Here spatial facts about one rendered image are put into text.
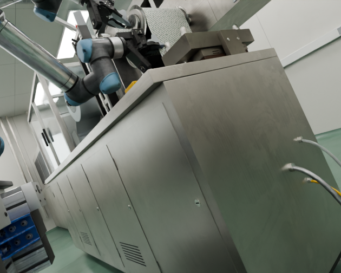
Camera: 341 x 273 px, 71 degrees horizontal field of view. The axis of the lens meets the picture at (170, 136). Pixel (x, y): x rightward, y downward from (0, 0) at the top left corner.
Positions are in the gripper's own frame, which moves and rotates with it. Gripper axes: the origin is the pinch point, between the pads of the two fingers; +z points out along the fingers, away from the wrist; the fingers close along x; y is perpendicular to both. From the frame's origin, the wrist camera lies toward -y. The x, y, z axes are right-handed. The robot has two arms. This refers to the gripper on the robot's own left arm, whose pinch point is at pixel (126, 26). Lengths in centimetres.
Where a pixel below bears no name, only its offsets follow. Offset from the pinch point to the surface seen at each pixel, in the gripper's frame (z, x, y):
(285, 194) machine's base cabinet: 59, -34, -62
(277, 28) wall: 190, 58, 193
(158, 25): 11.2, -8.4, 1.8
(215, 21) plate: 34.7, -16.5, 15.5
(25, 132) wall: -57, 548, 96
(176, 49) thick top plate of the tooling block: 15.6, -21.7, -18.7
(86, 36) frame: -13.5, 24.9, 5.0
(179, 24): 20.7, -8.4, 9.8
